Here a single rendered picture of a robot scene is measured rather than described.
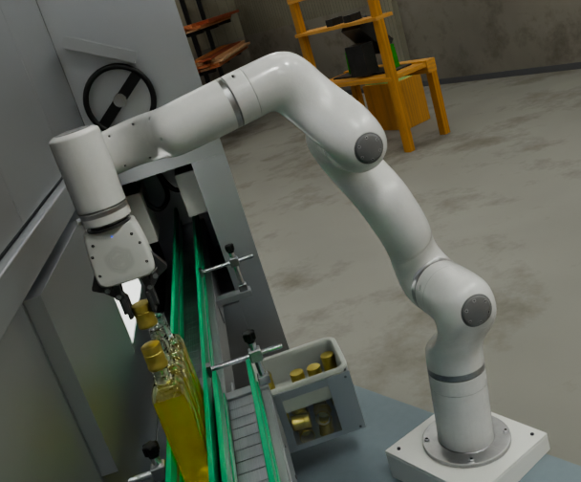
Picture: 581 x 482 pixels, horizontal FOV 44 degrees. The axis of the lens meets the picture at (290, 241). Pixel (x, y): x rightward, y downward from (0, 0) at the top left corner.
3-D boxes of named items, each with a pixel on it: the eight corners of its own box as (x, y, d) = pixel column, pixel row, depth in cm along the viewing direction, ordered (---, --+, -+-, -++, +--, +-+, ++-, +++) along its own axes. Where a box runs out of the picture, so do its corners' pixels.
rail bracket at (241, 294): (217, 319, 222) (193, 253, 215) (268, 302, 223) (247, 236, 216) (218, 325, 217) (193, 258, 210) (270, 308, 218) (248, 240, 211)
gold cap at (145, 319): (139, 323, 129) (131, 302, 128) (159, 317, 129) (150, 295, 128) (138, 332, 126) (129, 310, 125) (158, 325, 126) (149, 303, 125)
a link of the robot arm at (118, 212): (71, 221, 116) (77, 237, 117) (123, 204, 117) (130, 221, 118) (78, 208, 124) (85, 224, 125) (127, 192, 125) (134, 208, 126)
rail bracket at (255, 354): (217, 394, 157) (199, 345, 153) (290, 369, 158) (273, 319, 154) (218, 401, 154) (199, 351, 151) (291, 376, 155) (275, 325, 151)
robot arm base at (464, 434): (458, 405, 170) (448, 337, 164) (528, 432, 156) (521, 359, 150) (405, 447, 160) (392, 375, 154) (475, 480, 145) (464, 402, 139)
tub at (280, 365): (257, 392, 180) (247, 362, 177) (342, 363, 181) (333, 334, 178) (265, 429, 163) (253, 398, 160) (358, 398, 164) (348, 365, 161)
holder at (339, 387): (247, 427, 182) (227, 375, 177) (350, 391, 183) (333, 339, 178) (253, 466, 165) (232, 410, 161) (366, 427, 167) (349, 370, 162)
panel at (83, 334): (134, 292, 208) (90, 182, 197) (143, 288, 208) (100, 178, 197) (101, 476, 123) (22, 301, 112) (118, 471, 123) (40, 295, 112)
